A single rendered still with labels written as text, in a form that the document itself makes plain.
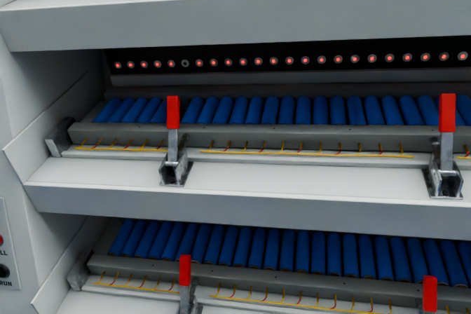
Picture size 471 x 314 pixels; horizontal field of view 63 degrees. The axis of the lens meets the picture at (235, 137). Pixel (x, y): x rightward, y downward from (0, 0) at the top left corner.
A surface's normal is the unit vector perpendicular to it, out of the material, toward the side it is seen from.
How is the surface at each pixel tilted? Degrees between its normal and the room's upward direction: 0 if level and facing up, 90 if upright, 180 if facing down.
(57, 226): 90
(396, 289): 22
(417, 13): 112
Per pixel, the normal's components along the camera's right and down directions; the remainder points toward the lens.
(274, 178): -0.11, -0.81
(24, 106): 0.98, 0.02
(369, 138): -0.18, 0.59
